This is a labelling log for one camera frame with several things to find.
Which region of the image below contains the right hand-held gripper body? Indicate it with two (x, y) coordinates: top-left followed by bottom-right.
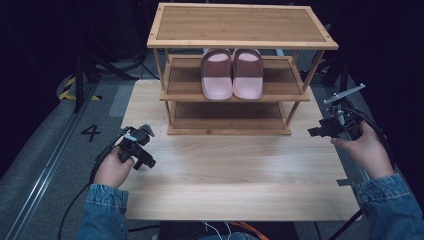
(321, 83), (366, 140)

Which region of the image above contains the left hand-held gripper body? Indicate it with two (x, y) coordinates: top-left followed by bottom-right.
(118, 123), (155, 164)

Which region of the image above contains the pink slipper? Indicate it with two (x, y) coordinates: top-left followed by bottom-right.
(232, 48), (264, 101)
(200, 48), (234, 101)

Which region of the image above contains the wooden three-tier shoe rack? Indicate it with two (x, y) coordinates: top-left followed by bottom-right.
(146, 2), (340, 136)

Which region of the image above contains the person's left hand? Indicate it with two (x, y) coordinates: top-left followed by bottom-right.
(94, 146), (135, 189)

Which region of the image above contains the person's right hand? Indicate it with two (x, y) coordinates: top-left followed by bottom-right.
(330, 121), (395, 180)

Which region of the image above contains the grey floor tape patch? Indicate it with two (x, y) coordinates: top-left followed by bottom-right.
(108, 84), (135, 118)

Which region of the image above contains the black metal stand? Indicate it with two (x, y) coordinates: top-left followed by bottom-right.
(73, 53), (139, 114)
(337, 63), (350, 93)

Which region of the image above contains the yellow and black striped tape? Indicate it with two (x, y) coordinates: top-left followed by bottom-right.
(59, 76), (103, 102)

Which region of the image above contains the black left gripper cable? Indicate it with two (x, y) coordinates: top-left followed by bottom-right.
(58, 134), (125, 240)

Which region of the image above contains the metal floor rail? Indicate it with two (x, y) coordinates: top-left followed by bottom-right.
(328, 84), (406, 240)
(3, 83), (98, 240)

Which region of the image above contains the white cord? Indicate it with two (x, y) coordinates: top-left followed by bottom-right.
(199, 221), (234, 240)

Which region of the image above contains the orange strap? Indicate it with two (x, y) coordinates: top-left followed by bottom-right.
(229, 221), (269, 240)

